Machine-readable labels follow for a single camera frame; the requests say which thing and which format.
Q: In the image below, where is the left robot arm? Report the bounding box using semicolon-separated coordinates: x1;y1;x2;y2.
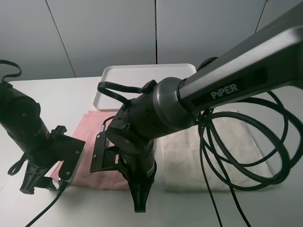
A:
0;82;66;194

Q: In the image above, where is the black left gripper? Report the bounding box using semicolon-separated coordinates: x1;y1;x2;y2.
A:
20;132;64;194

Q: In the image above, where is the cream white terry towel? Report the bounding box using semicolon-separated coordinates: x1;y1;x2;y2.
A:
160;117;263;192

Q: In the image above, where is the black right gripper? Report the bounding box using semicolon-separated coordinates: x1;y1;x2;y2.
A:
119;140;156;213

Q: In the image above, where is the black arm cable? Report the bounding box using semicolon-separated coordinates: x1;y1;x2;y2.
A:
97;81;296;227
0;60;68;227

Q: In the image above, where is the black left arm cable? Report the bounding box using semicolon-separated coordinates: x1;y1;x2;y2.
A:
0;60;68;227

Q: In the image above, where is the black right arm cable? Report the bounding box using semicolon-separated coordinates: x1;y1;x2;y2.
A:
97;81;296;227

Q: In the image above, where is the pink terry towel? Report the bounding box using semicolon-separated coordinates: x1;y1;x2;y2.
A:
51;110;158;191

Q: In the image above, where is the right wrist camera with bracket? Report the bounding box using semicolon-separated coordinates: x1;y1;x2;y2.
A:
89;116;120;173

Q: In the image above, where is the white rectangular plastic tray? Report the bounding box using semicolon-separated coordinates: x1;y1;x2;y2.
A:
93;63;197;112

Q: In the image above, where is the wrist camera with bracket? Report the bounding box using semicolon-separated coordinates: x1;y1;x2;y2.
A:
51;125;85;185
89;116;120;173

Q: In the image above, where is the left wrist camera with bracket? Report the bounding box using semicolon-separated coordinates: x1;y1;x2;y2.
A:
51;125;85;185

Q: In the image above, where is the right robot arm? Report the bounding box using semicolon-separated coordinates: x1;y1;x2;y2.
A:
106;4;303;213

